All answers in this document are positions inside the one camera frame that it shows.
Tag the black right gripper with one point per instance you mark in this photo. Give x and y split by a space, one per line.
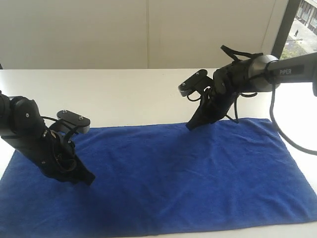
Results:
221 92

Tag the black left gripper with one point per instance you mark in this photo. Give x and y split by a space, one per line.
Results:
44 149

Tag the blue towel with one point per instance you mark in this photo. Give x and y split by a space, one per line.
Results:
161 179

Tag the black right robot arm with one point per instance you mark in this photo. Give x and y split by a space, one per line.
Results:
258 73

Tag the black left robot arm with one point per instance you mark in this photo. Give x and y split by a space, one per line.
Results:
19 112

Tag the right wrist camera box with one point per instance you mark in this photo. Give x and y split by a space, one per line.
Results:
197 82

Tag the dark window frame post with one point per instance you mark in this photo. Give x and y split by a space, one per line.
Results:
285 26

